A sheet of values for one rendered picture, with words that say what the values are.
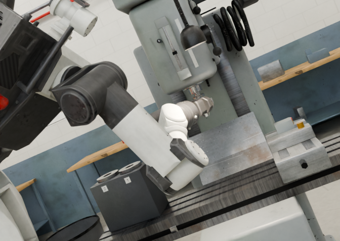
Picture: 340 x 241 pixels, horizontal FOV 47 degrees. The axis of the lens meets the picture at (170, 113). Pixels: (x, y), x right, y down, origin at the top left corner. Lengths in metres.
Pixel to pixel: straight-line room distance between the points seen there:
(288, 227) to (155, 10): 0.79
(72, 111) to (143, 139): 0.17
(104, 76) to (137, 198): 0.66
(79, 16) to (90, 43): 4.86
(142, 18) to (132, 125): 0.53
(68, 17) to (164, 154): 0.44
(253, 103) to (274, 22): 3.93
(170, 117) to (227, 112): 0.69
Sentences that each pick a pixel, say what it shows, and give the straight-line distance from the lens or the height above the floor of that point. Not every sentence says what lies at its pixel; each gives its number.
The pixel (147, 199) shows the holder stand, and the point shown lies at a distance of 1.45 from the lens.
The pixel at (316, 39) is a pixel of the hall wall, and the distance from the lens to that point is 5.72.
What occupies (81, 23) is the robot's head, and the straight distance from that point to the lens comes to 1.06.
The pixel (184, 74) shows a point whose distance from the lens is 1.27.
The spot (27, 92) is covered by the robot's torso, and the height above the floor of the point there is 1.46.
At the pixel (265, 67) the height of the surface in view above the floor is 1.05.
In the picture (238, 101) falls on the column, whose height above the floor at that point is 1.15.
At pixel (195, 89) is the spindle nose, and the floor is 1.29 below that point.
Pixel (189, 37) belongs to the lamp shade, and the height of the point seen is 1.44.
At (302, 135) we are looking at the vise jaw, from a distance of 1.35.
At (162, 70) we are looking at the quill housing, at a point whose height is 1.40.
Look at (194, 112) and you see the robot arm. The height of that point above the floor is 1.23.
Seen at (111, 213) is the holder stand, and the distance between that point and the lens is 1.53.
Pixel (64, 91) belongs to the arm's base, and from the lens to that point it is 0.89.
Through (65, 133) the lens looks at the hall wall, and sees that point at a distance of 6.18.
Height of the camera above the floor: 1.34
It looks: 4 degrees down
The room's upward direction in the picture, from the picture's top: 24 degrees counter-clockwise
